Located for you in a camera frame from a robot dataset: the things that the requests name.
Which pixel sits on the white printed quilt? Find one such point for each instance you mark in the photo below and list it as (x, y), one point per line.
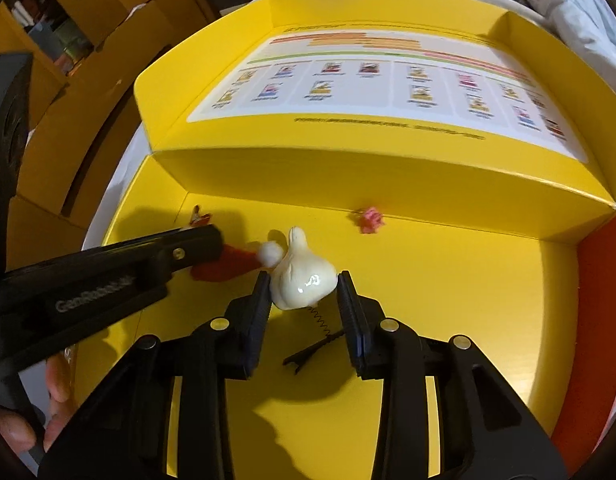
(578, 0)

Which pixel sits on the yellow wooden cabinet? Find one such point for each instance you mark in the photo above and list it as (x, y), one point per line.
(87, 110)

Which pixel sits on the yellow box lid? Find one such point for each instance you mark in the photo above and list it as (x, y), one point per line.
(388, 180)

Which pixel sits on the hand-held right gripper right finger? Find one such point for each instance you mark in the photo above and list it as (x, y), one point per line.
(349, 310)

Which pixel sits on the small pink hair flower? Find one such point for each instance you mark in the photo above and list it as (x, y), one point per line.
(370, 220)

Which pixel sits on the yellow cardboard box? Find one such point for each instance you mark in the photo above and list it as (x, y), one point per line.
(463, 310)

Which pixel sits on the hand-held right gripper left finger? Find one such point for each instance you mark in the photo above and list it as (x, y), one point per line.
(260, 310)

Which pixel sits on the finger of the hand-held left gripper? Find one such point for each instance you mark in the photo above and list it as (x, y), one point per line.
(187, 247)

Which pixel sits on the white garlic santa-hat clip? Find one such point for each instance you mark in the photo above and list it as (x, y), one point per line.
(303, 280)

